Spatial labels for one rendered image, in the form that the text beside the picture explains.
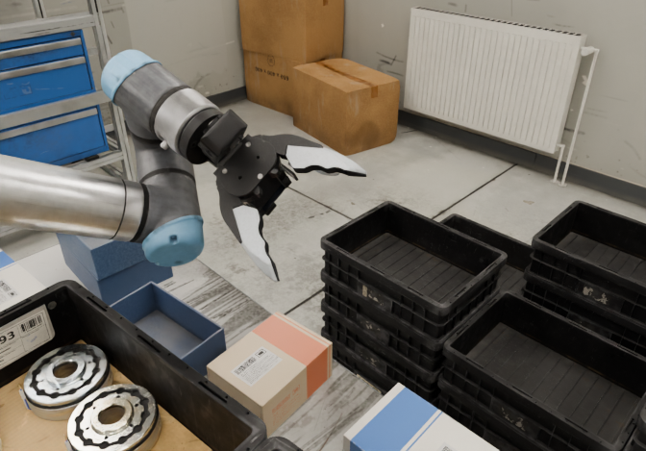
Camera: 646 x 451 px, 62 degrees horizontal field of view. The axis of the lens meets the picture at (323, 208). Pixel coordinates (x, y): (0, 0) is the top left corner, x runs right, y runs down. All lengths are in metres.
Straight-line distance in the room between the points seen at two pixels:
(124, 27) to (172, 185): 2.97
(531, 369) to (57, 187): 1.18
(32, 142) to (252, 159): 2.07
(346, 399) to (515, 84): 2.45
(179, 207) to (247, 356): 0.30
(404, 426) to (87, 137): 2.20
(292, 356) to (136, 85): 0.46
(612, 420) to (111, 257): 1.13
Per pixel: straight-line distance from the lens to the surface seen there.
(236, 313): 1.07
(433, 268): 1.54
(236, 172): 0.61
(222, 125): 0.55
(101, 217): 0.66
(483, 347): 1.50
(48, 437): 0.79
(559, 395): 1.45
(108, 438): 0.72
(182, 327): 1.05
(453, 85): 3.34
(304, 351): 0.88
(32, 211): 0.65
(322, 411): 0.90
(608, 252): 1.78
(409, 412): 0.80
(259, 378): 0.85
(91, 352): 0.83
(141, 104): 0.69
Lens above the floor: 1.41
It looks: 31 degrees down
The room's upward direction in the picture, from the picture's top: straight up
